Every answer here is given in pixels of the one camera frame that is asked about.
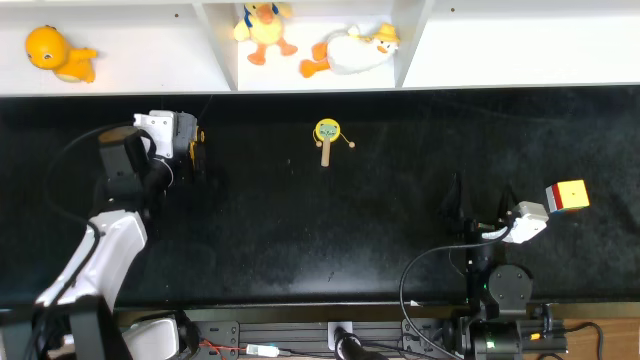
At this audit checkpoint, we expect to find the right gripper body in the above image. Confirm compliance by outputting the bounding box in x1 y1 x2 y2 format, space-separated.
462 218 506 244

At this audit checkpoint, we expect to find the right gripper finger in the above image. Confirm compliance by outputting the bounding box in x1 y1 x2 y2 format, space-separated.
497 182 519 221
442 172 467 224

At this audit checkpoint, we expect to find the grey and yellow toy truck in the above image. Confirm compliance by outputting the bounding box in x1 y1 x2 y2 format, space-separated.
171 110 207 174

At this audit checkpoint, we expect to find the orange toy dinosaur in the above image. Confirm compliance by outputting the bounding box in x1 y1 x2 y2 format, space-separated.
24 24 99 84

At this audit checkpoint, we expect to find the many-coloured puzzle cube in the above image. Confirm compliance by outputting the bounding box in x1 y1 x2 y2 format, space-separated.
544 179 591 215

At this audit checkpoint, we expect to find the yellow rattle drum toy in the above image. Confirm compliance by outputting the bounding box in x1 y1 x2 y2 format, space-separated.
312 117 357 168

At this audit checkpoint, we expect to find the white plush duck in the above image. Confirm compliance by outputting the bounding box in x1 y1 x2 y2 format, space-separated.
299 22 401 80

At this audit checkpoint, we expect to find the yellow plush duck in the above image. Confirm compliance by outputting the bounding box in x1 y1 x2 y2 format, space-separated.
233 2 300 67

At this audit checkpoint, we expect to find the white shelf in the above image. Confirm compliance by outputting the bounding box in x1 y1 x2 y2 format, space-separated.
0 0 640 97

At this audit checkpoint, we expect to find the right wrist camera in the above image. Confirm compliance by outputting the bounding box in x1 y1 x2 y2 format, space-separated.
501 200 550 245

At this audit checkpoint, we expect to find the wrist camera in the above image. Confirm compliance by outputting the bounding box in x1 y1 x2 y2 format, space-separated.
132 109 177 161
501 200 550 245

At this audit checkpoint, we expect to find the black cable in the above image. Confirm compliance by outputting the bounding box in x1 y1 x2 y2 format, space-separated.
42 121 136 236
398 227 512 360

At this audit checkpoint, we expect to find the mounting rail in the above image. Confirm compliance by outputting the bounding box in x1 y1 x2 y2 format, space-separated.
114 303 606 360

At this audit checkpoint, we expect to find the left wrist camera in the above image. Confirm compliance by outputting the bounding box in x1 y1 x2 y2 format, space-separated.
132 109 177 161

